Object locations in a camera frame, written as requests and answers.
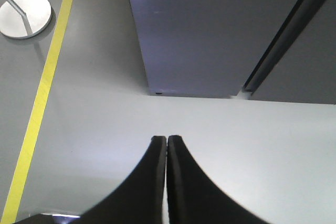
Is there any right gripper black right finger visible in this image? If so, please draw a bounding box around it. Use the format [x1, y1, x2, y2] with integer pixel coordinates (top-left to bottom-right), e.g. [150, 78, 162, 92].
[167, 135, 266, 223]

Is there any fridge door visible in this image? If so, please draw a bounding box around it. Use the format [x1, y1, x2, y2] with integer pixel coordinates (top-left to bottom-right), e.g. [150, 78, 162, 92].
[129, 0, 297, 98]

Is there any silver sign stand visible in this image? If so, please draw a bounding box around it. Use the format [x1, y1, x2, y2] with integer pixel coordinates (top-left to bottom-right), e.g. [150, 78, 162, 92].
[1, 0, 52, 39]

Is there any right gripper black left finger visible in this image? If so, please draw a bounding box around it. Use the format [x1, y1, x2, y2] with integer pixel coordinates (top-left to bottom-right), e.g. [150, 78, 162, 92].
[78, 136, 167, 223]

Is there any dark grey fridge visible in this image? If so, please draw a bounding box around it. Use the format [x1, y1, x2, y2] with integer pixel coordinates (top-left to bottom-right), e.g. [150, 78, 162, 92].
[243, 0, 335, 104]

